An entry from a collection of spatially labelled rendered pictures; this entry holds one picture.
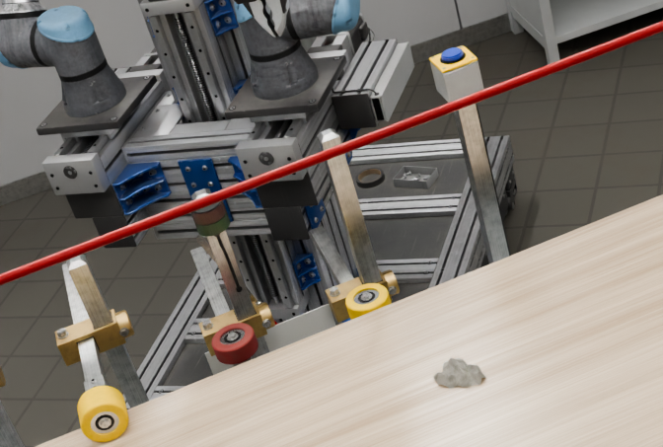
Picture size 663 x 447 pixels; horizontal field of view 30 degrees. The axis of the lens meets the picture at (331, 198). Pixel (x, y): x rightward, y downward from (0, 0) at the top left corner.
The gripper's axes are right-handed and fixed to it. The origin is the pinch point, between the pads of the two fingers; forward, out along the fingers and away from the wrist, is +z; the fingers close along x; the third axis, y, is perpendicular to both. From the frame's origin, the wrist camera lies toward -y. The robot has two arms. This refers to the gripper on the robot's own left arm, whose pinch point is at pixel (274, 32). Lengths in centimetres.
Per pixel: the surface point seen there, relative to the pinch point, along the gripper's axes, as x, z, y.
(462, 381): -38, 41, -50
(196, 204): -49, -43, -123
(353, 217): -11.4, 32.6, -14.6
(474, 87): -35.3, 15.0, -0.6
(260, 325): 7, 47, -28
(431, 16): 51, 114, 246
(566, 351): -54, 42, -42
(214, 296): 20, 46, -21
